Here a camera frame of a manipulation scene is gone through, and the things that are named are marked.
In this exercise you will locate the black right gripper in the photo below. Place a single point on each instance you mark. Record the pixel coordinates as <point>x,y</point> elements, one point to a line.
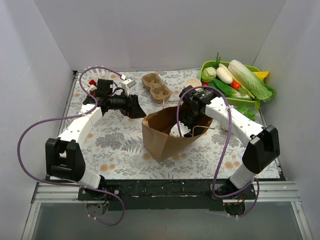
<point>187,120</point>

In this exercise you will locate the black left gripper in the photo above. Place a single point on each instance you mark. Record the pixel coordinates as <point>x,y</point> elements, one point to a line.
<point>130,105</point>

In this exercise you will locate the brown paper bag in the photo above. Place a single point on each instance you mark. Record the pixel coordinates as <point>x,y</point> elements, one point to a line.
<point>156,129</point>

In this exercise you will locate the brown pulp cup carrier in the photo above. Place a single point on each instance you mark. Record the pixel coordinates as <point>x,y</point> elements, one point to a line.
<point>157,89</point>

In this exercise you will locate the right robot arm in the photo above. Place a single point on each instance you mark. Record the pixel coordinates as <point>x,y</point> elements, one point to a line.
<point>261,143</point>

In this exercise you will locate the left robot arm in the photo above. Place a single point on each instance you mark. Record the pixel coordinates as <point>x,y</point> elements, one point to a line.
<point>64,158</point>

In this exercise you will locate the white paper cup stack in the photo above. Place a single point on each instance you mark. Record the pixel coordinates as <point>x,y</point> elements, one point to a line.
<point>193,82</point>

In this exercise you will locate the floral patterned table mat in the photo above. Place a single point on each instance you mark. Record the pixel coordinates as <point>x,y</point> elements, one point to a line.
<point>114,147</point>

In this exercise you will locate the green bok choy toy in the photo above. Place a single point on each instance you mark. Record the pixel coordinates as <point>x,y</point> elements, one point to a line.
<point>227,90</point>

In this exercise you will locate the round green cabbage toy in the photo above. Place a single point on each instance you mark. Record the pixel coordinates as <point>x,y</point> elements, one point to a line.
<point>208,74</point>

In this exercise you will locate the white radish toy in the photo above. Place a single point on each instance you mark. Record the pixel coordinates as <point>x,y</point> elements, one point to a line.
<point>223,74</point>

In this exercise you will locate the orange carrot toy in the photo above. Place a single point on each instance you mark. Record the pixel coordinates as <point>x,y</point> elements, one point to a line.
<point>235,85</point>

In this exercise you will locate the red plastic straw cup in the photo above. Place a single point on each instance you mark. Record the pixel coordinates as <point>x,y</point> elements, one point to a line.
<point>92,82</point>

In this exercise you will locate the small bok choy toy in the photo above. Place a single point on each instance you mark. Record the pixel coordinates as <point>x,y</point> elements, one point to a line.
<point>243,109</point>

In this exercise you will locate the white wrapped straws bundle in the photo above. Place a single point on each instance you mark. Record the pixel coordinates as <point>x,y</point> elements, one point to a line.
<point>94,74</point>

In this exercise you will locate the napa cabbage toy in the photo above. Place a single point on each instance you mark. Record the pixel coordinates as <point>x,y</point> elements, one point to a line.
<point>248,79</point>

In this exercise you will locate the yellow pepper toy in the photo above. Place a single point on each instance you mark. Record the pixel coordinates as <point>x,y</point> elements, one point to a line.
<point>261,74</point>

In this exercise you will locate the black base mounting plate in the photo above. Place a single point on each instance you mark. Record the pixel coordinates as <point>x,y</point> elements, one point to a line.
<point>162,194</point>

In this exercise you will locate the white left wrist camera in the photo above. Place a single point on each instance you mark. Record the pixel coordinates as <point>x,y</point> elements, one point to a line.
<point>127,84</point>

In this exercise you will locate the aluminium frame rail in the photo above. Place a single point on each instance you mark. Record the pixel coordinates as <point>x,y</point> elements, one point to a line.
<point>273,211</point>

